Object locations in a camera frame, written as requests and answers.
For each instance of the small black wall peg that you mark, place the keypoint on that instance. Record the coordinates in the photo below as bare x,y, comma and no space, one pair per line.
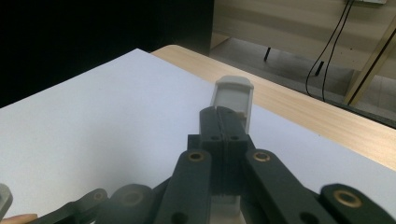
267,54

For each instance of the wooden table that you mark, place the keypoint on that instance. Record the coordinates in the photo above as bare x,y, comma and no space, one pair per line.
311,124

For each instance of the beige vertical post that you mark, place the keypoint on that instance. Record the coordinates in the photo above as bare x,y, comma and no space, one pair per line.
370,62

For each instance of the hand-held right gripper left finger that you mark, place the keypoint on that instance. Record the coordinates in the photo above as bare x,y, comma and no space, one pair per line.
205,146

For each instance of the white board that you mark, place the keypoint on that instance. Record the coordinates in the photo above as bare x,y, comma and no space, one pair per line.
109,124

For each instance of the white wall socket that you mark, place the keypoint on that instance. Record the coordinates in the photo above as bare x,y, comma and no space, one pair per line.
370,1

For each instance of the grey plastic bar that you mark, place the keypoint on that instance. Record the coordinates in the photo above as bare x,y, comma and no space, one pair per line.
232,96

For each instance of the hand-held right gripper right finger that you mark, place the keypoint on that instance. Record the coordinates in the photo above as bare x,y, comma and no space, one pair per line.
236,146

